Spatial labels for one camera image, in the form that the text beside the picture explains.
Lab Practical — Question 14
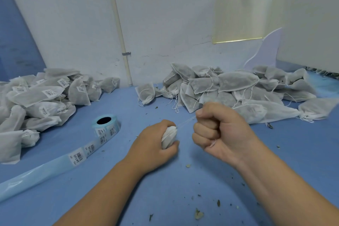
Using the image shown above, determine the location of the person's right hand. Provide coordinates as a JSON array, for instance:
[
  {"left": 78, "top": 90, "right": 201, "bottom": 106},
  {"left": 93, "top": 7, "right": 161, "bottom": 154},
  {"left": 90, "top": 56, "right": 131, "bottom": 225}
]
[{"left": 192, "top": 101, "right": 261, "bottom": 170}]

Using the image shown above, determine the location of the person's left hand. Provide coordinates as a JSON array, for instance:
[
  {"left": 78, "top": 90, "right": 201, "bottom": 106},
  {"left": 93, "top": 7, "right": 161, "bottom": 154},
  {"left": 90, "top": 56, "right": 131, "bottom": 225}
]
[{"left": 124, "top": 120, "right": 181, "bottom": 177}]

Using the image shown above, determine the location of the white mesh herb bag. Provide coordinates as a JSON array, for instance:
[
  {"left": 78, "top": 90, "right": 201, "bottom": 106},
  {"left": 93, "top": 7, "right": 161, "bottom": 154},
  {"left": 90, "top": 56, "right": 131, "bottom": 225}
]
[{"left": 160, "top": 115, "right": 198, "bottom": 150}]

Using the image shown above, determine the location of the pile of unlabelled herb bags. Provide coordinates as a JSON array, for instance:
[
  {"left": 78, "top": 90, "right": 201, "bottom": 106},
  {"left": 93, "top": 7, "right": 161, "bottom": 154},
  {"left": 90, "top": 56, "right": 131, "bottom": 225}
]
[{"left": 135, "top": 63, "right": 339, "bottom": 124}]

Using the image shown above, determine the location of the blue label roll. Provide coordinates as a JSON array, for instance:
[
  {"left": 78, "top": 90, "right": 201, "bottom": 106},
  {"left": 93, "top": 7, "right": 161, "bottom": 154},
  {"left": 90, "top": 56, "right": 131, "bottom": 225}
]
[{"left": 0, "top": 114, "right": 121, "bottom": 203}]

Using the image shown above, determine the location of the pile of labelled herb bags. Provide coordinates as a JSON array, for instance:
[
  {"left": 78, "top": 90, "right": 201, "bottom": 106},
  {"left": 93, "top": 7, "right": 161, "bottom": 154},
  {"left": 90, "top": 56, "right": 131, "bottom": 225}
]
[{"left": 0, "top": 67, "right": 121, "bottom": 165}]

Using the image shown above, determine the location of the person's right forearm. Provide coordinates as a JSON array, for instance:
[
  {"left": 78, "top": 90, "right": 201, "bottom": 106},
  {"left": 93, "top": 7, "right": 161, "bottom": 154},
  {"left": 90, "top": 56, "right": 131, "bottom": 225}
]
[{"left": 238, "top": 146, "right": 339, "bottom": 226}]

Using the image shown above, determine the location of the person's left forearm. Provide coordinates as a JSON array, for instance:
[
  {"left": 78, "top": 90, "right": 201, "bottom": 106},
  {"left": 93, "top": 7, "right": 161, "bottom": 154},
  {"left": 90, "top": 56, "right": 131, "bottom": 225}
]
[{"left": 53, "top": 160, "right": 146, "bottom": 226}]

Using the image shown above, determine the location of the white curved board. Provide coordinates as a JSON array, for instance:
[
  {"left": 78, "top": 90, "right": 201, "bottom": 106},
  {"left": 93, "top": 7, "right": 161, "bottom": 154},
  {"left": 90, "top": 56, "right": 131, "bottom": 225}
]
[{"left": 243, "top": 28, "right": 283, "bottom": 70}]

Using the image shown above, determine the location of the large beige panel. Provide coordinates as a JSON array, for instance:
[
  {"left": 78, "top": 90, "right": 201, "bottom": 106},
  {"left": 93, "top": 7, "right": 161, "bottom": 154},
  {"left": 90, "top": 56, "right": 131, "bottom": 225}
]
[{"left": 276, "top": 0, "right": 339, "bottom": 75}]

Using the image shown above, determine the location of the blue curtain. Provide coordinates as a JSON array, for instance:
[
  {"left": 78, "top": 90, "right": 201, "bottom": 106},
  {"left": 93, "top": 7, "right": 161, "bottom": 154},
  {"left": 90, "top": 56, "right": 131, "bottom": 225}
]
[{"left": 0, "top": 0, "right": 47, "bottom": 82}]

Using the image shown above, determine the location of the white wall pipe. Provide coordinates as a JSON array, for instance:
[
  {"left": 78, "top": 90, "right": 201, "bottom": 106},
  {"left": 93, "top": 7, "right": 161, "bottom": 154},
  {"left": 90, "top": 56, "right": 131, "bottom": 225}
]
[{"left": 104, "top": 0, "right": 133, "bottom": 87}]

